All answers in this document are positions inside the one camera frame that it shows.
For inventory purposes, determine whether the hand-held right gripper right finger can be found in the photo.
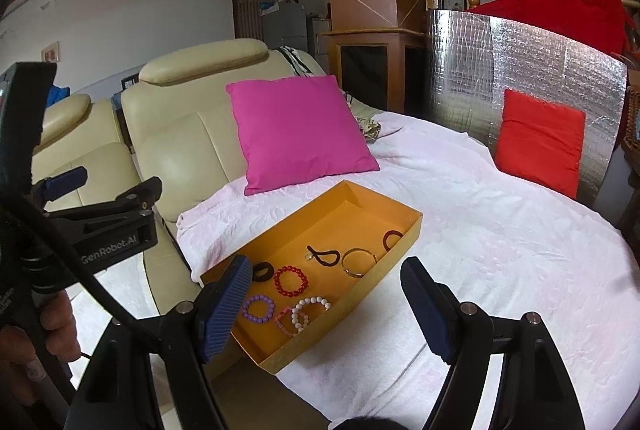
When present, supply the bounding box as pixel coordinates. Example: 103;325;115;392
400;257;586;430

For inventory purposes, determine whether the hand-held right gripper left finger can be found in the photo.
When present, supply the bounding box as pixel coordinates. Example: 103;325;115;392
65;254;254;430

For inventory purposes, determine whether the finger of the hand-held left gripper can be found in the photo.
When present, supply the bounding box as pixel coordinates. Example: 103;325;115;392
42;176;164;223
36;165;89;204

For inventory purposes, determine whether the purple bead bracelet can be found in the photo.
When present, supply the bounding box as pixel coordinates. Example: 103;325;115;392
242;293;276;325

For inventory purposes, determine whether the pink and clear bead bracelet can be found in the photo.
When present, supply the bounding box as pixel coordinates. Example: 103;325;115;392
273;306;309;337

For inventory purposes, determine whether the red bead bracelet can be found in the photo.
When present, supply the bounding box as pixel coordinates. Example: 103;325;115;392
272;264;307;298

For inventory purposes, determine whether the white pearl bracelet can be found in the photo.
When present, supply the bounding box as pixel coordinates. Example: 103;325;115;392
291;295;333;331

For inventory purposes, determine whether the orange cardboard box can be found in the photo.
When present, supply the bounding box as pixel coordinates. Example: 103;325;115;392
200;179;424;375

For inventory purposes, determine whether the person's left hand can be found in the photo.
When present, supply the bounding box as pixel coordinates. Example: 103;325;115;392
0;294;82;430

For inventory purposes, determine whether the blue garment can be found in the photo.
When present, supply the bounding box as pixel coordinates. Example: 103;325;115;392
46;84;71;107

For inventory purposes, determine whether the black scrunchie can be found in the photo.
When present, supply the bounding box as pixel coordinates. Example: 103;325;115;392
251;261;275;284

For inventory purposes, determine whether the beige leather sofa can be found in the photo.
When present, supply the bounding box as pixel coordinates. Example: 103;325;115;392
30;38;342;322

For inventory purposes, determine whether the gold bangle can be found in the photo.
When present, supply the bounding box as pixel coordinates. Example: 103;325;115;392
341;248;379;280

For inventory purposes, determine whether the white blanket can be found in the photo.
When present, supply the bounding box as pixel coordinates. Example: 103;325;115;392
70;110;640;430

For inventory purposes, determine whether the magenta pillow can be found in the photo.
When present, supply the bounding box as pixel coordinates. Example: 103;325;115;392
225;75;381;197

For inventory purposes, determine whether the patterned cloth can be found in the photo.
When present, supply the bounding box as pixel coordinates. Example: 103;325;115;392
349;102;406;145

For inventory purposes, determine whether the red pillow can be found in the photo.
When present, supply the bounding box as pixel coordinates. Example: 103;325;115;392
493;88;587;200

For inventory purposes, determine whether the striped cloth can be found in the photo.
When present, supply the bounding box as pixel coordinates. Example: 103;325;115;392
278;44;326;76

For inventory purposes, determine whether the wooden lattice screen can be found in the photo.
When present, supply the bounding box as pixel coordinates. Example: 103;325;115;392
231;0;300;42

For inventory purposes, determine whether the grey refrigerator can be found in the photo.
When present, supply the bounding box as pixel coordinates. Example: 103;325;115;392
262;1;331;66

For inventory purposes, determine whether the silver foil panel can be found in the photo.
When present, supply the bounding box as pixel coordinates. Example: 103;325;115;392
424;8;629;211

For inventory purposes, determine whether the wicker basket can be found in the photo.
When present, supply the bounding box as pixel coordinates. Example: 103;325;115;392
623;85;640;147

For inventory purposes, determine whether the red cloth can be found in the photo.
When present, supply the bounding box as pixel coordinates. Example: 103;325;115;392
465;0;632;57

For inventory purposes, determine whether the dark red hair ring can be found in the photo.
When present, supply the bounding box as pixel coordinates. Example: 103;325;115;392
382;230;405;254

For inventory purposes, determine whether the black hair tie with charm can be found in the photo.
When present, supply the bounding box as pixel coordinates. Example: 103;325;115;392
305;244;344;267

